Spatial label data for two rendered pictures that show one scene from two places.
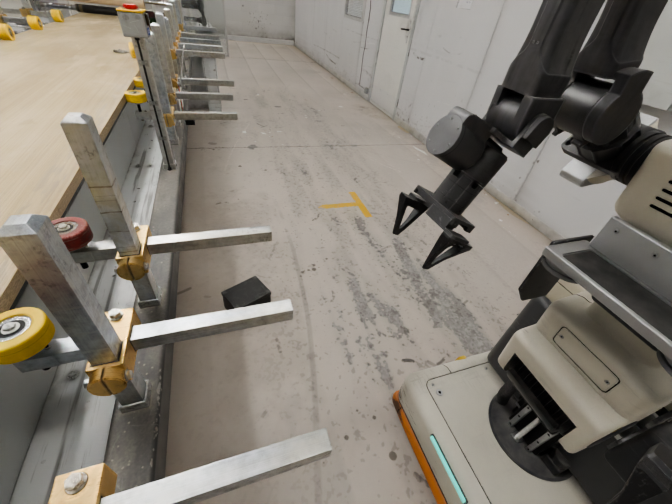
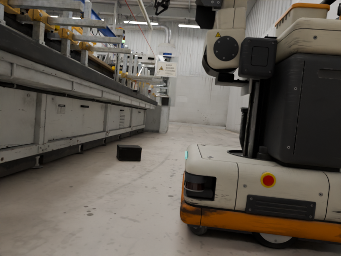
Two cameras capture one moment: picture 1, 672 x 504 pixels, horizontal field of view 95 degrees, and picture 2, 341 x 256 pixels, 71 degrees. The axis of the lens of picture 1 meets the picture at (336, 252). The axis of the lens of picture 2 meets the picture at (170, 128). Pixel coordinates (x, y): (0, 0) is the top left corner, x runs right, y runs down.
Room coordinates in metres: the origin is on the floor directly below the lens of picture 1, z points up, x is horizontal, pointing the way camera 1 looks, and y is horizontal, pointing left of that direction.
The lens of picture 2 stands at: (-0.70, -0.88, 0.43)
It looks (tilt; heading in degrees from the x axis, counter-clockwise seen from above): 3 degrees down; 28
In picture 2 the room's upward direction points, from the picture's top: 5 degrees clockwise
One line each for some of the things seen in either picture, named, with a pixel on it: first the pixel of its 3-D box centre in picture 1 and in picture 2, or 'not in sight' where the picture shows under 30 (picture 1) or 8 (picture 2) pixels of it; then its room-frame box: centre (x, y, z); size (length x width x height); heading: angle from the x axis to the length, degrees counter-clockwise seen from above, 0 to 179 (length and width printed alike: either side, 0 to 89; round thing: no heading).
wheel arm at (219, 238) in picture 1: (178, 243); (99, 49); (0.54, 0.37, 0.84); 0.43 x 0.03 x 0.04; 114
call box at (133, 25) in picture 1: (134, 24); (120, 33); (1.14, 0.73, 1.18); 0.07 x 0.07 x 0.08; 24
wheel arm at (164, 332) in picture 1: (173, 331); (83, 38); (0.31, 0.27, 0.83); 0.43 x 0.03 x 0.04; 114
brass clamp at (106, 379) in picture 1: (115, 349); (68, 36); (0.26, 0.34, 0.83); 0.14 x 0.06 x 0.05; 24
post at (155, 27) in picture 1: (167, 83); (130, 72); (1.61, 0.94, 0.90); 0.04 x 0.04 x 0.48; 24
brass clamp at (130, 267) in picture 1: (135, 252); (86, 47); (0.49, 0.44, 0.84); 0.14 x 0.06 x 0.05; 24
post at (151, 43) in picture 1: (163, 98); (124, 68); (1.38, 0.84, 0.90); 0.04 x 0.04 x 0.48; 24
